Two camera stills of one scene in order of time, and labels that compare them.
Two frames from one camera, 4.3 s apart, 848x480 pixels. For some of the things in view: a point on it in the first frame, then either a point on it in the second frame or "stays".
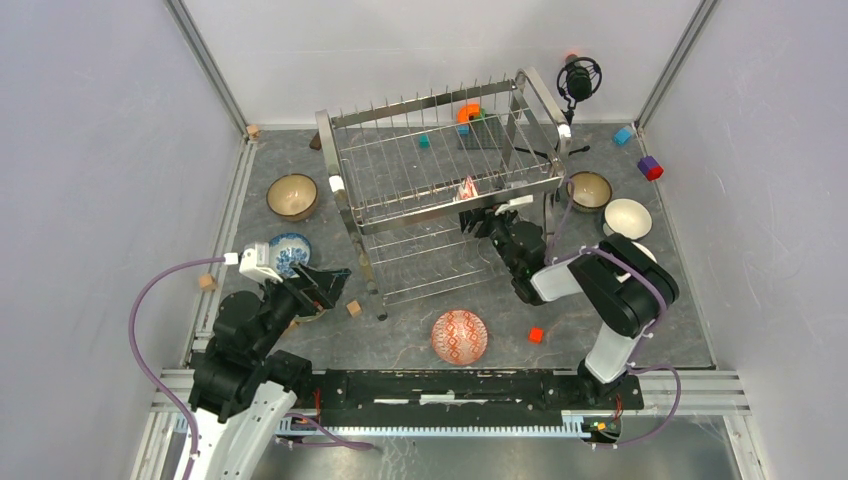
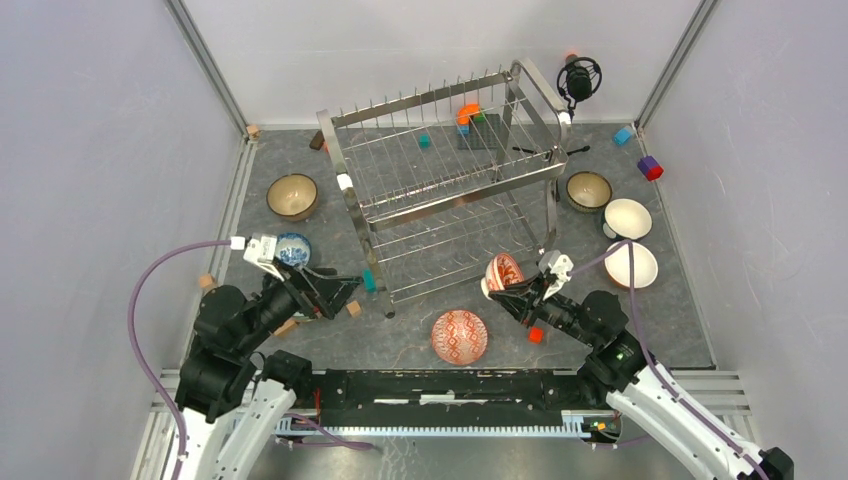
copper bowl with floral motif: [293, 196] stays
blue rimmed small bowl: [627, 217] stays
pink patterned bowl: [459, 336] stays
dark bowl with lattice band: [591, 191] stays
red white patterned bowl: [468, 188] → [501, 271]
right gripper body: [497, 228] → [557, 310]
